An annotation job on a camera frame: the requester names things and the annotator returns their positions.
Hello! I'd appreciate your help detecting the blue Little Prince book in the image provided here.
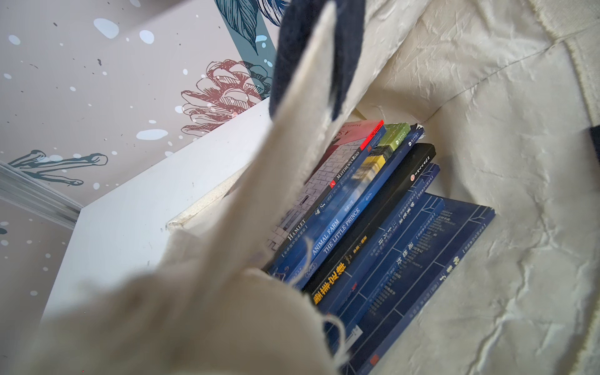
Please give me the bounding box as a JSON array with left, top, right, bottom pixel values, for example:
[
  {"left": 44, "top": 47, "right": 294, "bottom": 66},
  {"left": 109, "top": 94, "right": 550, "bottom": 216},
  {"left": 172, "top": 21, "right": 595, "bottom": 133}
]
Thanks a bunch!
[{"left": 285, "top": 123, "right": 424, "bottom": 290}]

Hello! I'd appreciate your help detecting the cream canvas tote bag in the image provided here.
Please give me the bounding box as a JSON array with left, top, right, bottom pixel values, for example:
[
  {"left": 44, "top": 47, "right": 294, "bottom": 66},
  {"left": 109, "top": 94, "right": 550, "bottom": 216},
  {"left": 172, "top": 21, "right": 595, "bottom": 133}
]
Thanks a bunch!
[{"left": 1, "top": 1, "right": 599, "bottom": 374}]

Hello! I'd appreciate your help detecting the blue Animal Farm book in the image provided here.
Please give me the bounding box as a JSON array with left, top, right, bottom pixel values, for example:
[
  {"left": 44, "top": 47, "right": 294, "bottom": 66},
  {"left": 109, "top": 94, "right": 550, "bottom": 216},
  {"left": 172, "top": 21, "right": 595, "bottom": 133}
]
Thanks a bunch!
[{"left": 267, "top": 123, "right": 423, "bottom": 281}]

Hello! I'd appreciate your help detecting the navy Chinese poetry book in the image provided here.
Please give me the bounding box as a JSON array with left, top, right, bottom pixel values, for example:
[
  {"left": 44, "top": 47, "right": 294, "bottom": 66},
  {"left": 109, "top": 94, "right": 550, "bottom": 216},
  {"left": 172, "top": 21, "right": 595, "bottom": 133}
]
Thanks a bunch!
[{"left": 342, "top": 198, "right": 495, "bottom": 374}]

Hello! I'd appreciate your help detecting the navy Chinese classics book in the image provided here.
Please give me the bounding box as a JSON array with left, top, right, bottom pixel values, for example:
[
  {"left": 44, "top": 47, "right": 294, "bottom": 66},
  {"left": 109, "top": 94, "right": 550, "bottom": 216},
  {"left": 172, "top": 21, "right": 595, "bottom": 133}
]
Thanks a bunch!
[{"left": 337, "top": 194, "right": 445, "bottom": 345}]

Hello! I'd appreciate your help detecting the navy thin Chinese book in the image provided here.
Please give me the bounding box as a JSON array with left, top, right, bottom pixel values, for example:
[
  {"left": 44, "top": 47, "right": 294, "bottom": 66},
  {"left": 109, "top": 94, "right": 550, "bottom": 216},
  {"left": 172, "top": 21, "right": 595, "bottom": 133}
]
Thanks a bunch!
[{"left": 317, "top": 162, "right": 440, "bottom": 315}]

